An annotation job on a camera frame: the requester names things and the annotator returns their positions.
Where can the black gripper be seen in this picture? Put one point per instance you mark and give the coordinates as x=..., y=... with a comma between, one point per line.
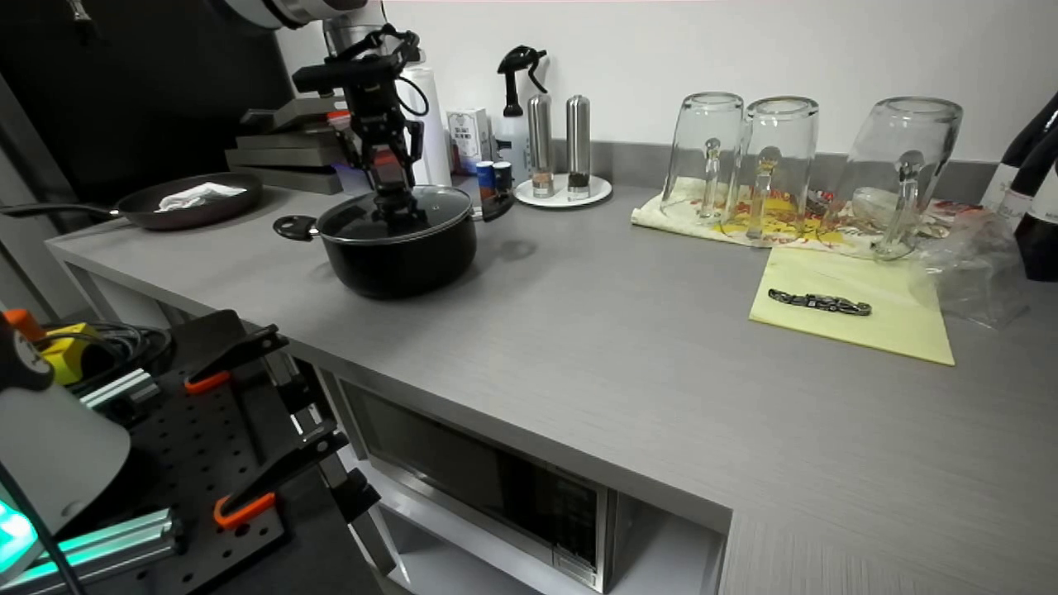
x=367, y=80

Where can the black cooking pot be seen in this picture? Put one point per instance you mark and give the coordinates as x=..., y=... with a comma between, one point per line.
x=391, y=256

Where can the spray bottle with black trigger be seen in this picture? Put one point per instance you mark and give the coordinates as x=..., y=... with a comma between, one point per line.
x=513, y=127

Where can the white cardboard box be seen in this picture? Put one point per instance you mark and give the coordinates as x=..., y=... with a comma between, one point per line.
x=469, y=141

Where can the built-in microwave oven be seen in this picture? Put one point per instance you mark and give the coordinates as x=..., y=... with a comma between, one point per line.
x=525, y=505

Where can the yellow notepad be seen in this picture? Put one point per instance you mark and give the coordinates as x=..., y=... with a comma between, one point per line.
x=884, y=304

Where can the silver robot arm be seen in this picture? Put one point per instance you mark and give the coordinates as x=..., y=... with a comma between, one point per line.
x=342, y=20

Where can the white round plate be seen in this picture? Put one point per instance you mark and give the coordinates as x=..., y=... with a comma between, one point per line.
x=563, y=195

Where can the black pegboard with clamps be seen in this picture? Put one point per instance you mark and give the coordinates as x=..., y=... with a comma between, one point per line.
x=231, y=488

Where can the upturned glass mug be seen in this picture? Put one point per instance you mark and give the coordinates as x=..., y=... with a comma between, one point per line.
x=705, y=155
x=777, y=157
x=893, y=167

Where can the left upturned glass mug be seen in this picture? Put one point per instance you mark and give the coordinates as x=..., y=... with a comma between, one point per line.
x=705, y=155

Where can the middle upturned glass mug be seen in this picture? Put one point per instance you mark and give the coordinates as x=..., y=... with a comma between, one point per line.
x=777, y=157

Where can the stack of dark books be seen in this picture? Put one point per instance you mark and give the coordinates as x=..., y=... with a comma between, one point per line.
x=295, y=146

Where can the black frying pan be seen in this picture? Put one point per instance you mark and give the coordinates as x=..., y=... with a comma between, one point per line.
x=171, y=206

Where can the steel grinder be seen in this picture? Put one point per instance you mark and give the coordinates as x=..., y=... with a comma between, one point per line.
x=540, y=146
x=577, y=141

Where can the floral dish towel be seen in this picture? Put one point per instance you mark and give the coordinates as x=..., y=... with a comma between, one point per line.
x=724, y=214

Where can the left steel grinder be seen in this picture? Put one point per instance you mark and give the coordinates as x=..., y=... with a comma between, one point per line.
x=540, y=146

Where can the right steel grinder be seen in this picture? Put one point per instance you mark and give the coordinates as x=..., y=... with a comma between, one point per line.
x=577, y=141

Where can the right upturned glass mug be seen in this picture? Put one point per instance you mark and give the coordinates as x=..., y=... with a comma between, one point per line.
x=893, y=167

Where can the glass lid with black knob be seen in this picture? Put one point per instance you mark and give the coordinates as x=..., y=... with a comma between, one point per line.
x=367, y=220

